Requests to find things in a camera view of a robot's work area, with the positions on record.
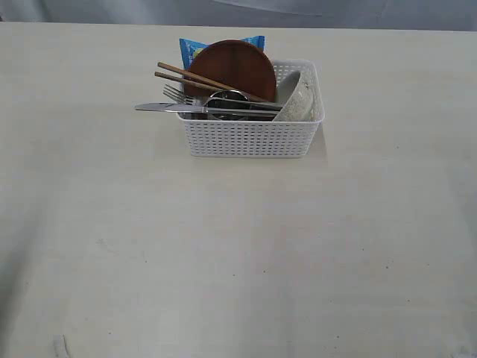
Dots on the stainless steel cup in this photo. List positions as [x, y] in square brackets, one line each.
[229, 99]

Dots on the blue snack packet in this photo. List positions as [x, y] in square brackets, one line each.
[190, 49]

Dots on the silver metal fork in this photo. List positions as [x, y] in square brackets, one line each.
[180, 97]

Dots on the upper wooden chopstick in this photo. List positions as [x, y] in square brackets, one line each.
[256, 88]

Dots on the white ceramic bowl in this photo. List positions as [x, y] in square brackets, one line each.
[295, 95]

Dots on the silver table knife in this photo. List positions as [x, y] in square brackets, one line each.
[186, 108]

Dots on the wooden chopstick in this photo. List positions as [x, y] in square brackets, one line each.
[183, 81]
[256, 88]

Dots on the brown round wooden plate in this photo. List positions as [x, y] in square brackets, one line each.
[234, 55]

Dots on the white plastic woven basket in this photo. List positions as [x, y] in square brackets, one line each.
[281, 138]

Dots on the lower wooden chopstick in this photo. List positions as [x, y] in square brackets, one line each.
[183, 81]

